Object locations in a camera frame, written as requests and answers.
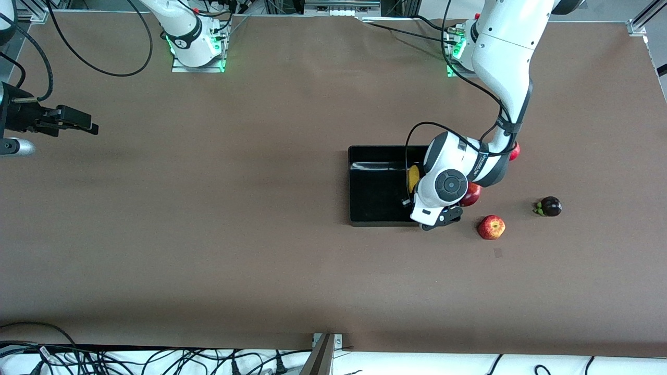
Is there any long black base cable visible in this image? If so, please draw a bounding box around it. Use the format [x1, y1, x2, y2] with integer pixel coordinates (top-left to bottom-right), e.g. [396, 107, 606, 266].
[363, 21, 459, 46]

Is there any black looped floor cable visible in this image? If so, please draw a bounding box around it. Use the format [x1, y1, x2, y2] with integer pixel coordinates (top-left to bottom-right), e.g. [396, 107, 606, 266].
[0, 321, 79, 348]

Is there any dark purple mangosteen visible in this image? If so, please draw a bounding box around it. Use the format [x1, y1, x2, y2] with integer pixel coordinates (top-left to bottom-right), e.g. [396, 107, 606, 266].
[533, 196, 563, 218]

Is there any red mango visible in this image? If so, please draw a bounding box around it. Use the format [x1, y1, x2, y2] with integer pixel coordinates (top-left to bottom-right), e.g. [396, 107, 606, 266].
[461, 182, 483, 207]

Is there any short black base cable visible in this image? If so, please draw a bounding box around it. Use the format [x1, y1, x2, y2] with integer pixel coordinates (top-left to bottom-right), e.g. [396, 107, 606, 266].
[412, 15, 451, 31]

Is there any black plastic box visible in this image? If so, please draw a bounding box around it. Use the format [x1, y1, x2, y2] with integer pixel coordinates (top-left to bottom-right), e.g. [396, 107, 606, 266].
[348, 145, 433, 228]

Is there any grey metal camera post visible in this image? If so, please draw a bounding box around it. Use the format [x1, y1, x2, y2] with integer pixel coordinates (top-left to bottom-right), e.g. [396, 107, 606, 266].
[300, 332, 344, 375]

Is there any brown table cover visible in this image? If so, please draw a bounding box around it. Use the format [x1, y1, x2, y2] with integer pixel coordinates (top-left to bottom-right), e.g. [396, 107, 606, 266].
[0, 11, 667, 360]

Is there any aluminium corner profile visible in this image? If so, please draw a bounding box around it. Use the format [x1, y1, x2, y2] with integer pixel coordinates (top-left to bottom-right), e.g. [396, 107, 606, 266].
[628, 0, 667, 37]
[16, 9, 50, 24]

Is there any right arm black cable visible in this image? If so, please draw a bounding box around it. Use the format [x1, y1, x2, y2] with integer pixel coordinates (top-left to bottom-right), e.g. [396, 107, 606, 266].
[0, 0, 153, 102]

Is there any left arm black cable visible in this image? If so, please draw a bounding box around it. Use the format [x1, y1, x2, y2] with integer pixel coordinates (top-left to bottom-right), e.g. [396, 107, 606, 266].
[404, 0, 522, 209]

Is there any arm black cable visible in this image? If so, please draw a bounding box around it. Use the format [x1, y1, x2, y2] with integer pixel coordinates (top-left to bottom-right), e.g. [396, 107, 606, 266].
[404, 0, 522, 209]
[0, 0, 153, 102]

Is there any red apple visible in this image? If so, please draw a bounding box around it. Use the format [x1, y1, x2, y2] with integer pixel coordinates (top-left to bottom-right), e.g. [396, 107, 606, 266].
[477, 215, 506, 241]

